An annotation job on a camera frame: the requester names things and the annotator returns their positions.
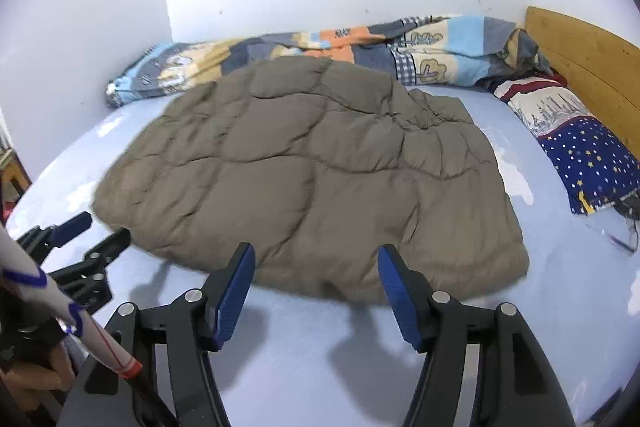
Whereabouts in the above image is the yellow wooden shelf frame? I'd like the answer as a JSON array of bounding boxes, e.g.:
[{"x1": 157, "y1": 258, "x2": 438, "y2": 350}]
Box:
[{"x1": 0, "y1": 147, "x2": 33, "y2": 212}]

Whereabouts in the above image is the starry printed pillow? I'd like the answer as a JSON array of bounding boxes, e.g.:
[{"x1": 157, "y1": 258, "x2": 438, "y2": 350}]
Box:
[{"x1": 492, "y1": 74, "x2": 640, "y2": 217}]

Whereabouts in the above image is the patchwork cartoon quilt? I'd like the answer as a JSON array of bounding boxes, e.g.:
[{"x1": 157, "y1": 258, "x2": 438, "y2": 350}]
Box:
[{"x1": 105, "y1": 13, "x2": 556, "y2": 108}]

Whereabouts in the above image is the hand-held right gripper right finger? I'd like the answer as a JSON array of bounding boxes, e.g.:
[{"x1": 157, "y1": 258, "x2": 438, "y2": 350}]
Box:
[{"x1": 377, "y1": 244, "x2": 578, "y2": 427}]

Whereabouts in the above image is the white strap with black cord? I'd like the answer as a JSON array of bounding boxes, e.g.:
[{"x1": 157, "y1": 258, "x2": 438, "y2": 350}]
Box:
[{"x1": 0, "y1": 224, "x2": 178, "y2": 427}]

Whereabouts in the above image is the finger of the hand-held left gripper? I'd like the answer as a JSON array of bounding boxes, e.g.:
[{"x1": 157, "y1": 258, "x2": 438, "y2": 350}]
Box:
[
  {"x1": 47, "y1": 228, "x2": 133, "y2": 288},
  {"x1": 15, "y1": 212, "x2": 94, "y2": 264}
]

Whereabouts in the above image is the wooden headboard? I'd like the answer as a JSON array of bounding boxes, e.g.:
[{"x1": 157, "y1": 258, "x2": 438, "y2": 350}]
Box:
[{"x1": 524, "y1": 6, "x2": 640, "y2": 160}]

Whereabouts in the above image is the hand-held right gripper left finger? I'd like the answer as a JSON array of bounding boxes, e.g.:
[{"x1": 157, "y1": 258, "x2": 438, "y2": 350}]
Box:
[{"x1": 57, "y1": 242, "x2": 257, "y2": 427}]

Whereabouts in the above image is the light blue bed sheet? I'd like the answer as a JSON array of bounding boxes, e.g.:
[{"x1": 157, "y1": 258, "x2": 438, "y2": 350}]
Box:
[{"x1": 5, "y1": 84, "x2": 640, "y2": 427}]

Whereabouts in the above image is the brown puffer jacket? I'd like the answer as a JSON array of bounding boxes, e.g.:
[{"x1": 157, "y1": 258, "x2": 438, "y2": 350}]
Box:
[{"x1": 92, "y1": 56, "x2": 531, "y2": 305}]

